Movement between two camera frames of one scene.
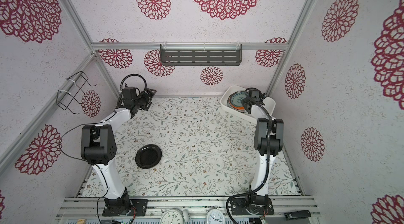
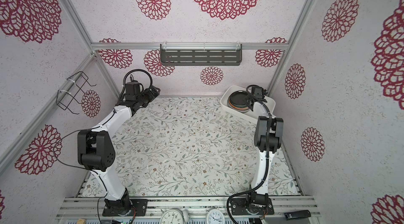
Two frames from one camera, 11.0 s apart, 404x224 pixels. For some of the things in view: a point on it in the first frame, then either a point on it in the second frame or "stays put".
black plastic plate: [148, 156] → [237, 98]
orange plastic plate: [238, 108] stays put
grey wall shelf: [199, 54] stays put
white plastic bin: [269, 103] stays put
